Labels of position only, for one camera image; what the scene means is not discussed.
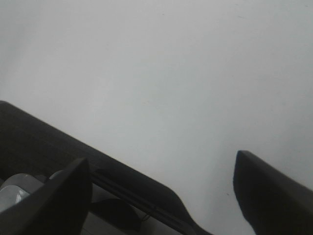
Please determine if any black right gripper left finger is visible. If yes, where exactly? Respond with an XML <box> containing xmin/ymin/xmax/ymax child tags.
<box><xmin>0</xmin><ymin>158</ymin><xmax>92</xmax><ymax>235</ymax></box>

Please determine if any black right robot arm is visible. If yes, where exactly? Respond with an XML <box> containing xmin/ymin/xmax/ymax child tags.
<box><xmin>0</xmin><ymin>101</ymin><xmax>313</xmax><ymax>235</ymax></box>

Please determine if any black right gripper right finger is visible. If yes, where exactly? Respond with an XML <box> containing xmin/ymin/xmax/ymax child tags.
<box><xmin>233</xmin><ymin>150</ymin><xmax>313</xmax><ymax>235</ymax></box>

